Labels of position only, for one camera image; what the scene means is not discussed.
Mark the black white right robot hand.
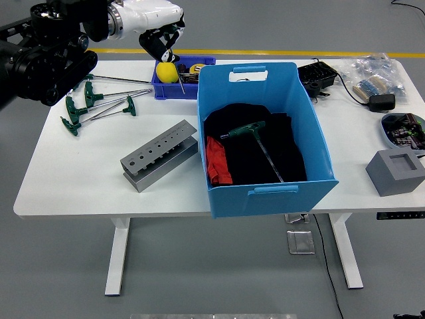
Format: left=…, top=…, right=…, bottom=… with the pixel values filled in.
left=393, top=310, right=425, bottom=319

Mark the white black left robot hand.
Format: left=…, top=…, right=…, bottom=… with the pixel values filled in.
left=114, top=0, right=187, bottom=64

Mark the small green T-handle wrench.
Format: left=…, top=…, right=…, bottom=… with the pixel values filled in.
left=164, top=31, right=187, bottom=96

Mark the grey metal tool rack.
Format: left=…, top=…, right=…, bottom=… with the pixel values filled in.
left=120, top=119, right=199, bottom=193

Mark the large green T-handle wrench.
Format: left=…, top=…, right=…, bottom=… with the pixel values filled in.
left=220, top=120, right=286, bottom=183

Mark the large blue folding box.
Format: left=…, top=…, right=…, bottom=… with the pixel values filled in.
left=197, top=62, right=339, bottom=219

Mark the dark small parts pile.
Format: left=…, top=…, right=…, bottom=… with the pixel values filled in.
left=177, top=62, right=201, bottom=84

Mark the small blue plastic bin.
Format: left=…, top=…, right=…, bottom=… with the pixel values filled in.
left=151, top=54, right=217, bottom=100

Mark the white table leg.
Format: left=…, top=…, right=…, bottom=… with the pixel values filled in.
left=328, top=213, right=365, bottom=290
left=104, top=217, right=131, bottom=297

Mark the black table control panel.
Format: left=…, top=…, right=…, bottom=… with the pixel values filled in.
left=376, top=211, right=425, bottom=221

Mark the large metal floor plate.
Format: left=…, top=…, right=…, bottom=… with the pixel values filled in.
left=286, top=229, right=315, bottom=256

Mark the grey block with recess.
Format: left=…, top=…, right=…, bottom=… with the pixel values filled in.
left=365, top=149, right=425, bottom=197

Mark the small metal floor plate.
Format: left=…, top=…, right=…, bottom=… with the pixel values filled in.
left=284, top=213, right=310, bottom=224

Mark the red cloth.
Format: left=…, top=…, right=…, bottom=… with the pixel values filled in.
left=205, top=134, right=234, bottom=185

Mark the black cloth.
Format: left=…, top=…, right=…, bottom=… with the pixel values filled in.
left=203, top=102, right=308, bottom=185

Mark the black plastic tray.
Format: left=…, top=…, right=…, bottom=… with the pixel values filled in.
left=297, top=61, right=339, bottom=91

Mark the black cylinder part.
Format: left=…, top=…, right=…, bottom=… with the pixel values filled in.
left=305, top=81, right=322, bottom=99

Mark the light blue dish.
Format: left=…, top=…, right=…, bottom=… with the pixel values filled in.
left=380, top=112, right=425, bottom=151

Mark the electronic components pile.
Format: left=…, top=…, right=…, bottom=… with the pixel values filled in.
left=386, top=113, right=425, bottom=150

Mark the black power adapter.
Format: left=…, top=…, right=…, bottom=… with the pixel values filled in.
left=369, top=94, right=396, bottom=113

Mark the clear plastic parts bag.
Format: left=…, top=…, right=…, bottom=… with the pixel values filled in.
left=338, top=53, right=408, bottom=104

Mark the beige resistor tape roll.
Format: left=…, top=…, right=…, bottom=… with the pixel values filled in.
left=352, top=75, right=388, bottom=103

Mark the green T-handle hex wrench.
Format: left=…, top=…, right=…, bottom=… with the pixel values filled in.
left=90, top=95, right=137, bottom=120
left=60, top=101, right=126, bottom=137
left=84, top=80, right=153, bottom=109
left=64, top=95, right=133, bottom=126

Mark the black floor cable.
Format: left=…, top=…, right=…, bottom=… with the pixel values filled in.
left=311, top=214, right=345, bottom=319

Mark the black adapter cable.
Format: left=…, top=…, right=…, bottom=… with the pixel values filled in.
left=311, top=58, right=372, bottom=108

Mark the thin black cable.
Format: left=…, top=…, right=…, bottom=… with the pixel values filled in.
left=390, top=0, right=425, bottom=17

